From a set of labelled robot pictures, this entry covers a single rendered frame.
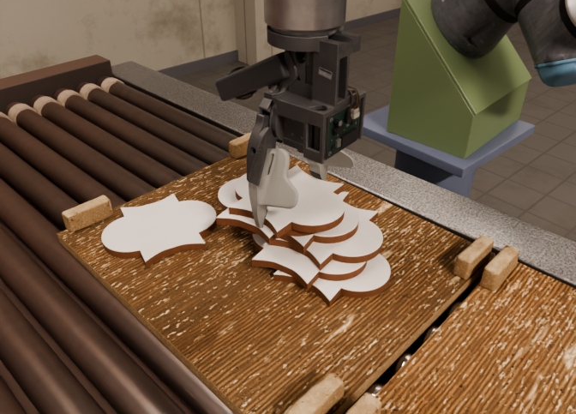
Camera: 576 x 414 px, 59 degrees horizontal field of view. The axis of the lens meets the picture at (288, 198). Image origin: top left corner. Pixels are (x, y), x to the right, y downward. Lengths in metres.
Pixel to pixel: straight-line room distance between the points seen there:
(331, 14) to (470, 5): 0.53
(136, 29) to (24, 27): 0.70
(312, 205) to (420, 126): 0.47
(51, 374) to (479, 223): 0.54
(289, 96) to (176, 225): 0.24
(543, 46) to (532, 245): 0.32
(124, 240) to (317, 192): 0.24
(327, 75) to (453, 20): 0.53
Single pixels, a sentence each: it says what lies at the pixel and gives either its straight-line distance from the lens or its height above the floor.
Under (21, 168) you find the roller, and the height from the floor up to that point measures 0.92.
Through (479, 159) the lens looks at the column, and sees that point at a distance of 1.00.
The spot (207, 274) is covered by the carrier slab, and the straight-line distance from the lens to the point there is 0.59.
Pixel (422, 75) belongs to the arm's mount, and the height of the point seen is 1.00.
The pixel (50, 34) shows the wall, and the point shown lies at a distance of 3.50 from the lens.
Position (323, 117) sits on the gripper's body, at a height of 1.13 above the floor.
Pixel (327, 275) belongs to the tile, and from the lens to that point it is 0.56.
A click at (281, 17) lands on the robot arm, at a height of 1.21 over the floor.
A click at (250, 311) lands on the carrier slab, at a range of 0.54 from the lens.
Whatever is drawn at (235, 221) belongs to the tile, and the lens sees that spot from 0.58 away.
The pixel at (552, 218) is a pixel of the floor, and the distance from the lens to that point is 2.56.
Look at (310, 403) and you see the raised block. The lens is 0.44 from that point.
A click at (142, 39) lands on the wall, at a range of 3.74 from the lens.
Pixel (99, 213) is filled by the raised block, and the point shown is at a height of 0.95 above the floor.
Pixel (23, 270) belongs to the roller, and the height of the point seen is 0.92.
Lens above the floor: 1.33
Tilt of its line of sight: 33 degrees down
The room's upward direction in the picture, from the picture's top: straight up
